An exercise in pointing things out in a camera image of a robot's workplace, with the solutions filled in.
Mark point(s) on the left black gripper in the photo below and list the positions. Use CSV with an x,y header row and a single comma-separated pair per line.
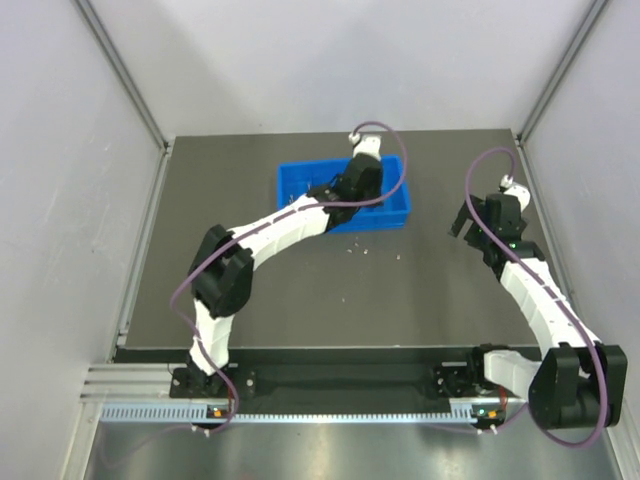
x,y
367,163

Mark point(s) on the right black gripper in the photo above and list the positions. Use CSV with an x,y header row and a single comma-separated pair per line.
x,y
473,215

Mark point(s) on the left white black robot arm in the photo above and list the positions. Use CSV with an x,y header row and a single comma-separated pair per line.
x,y
222,289

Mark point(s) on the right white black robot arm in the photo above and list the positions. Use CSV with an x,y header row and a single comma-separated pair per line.
x,y
578,381

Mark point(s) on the small silver nut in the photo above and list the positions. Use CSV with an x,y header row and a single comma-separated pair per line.
x,y
354,247

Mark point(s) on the blue plastic divided bin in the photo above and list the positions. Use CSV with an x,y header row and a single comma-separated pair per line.
x,y
296,178

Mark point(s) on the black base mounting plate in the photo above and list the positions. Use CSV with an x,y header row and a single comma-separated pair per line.
x,y
436,371

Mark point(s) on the grey slotted cable duct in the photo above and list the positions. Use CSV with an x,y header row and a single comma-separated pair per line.
x,y
202,413

